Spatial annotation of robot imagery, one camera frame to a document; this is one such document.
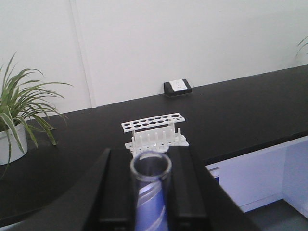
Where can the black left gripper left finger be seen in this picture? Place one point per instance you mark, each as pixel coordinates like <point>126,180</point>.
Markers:
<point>113,208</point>

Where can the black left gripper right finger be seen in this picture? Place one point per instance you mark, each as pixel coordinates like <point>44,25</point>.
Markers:
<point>187,208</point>

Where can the short clear test tube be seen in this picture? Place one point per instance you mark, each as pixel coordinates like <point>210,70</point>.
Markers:
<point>151,177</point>

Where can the white test tube rack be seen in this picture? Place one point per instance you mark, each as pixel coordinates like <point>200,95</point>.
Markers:
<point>156,133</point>

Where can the white plant pot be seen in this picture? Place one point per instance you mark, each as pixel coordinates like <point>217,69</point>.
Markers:
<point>16,153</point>

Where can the black and white power socket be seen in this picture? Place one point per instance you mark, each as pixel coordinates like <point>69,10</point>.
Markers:
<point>177,87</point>

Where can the green spider plant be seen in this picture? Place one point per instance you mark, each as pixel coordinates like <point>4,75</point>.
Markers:
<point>24,103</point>

